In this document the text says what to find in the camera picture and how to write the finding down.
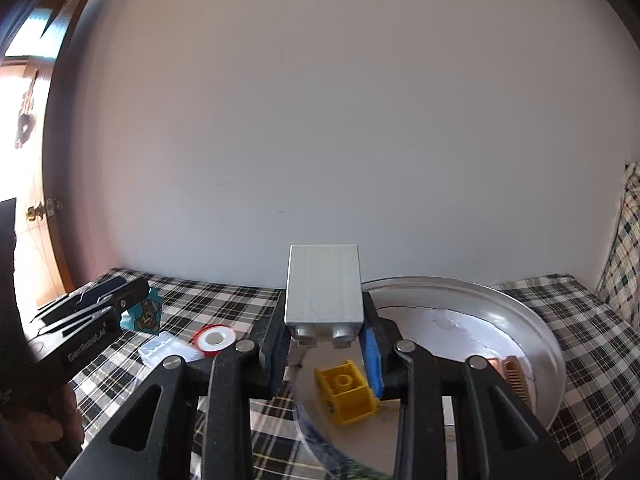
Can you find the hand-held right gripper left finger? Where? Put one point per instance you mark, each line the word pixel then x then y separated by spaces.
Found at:
pixel 272 355

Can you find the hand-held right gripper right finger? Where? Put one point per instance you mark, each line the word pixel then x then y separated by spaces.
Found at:
pixel 372 360

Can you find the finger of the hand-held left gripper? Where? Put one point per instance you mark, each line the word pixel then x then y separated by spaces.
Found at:
pixel 125 300
pixel 90 294

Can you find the yellow building block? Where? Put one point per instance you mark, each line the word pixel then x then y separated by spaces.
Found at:
pixel 345 390

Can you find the grey building block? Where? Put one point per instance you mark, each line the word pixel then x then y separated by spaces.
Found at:
pixel 322 285

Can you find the round metal tin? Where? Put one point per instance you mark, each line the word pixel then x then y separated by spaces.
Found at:
pixel 500 320

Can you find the person's left hand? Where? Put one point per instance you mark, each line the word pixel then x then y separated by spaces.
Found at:
pixel 65 410

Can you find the teal bear print packet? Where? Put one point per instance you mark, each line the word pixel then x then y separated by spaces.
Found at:
pixel 147 312

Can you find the wooden door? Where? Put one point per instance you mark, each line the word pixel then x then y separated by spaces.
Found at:
pixel 60 240

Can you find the clear plastic packet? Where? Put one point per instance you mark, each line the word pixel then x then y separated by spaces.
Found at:
pixel 165 347

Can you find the black white plaid bedsheet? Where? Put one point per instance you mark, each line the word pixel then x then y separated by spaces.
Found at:
pixel 225 305

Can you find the red white tape roll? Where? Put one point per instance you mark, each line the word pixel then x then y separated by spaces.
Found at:
pixel 199 340

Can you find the brass door latch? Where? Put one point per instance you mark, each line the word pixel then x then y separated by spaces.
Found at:
pixel 42 208

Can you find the orange plastic comb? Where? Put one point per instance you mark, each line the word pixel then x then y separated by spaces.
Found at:
pixel 515 375

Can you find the hanging door ornament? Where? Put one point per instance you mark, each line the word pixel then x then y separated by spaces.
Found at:
pixel 22 127

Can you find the light plaid pillow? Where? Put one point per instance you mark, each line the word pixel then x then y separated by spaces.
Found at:
pixel 625 260

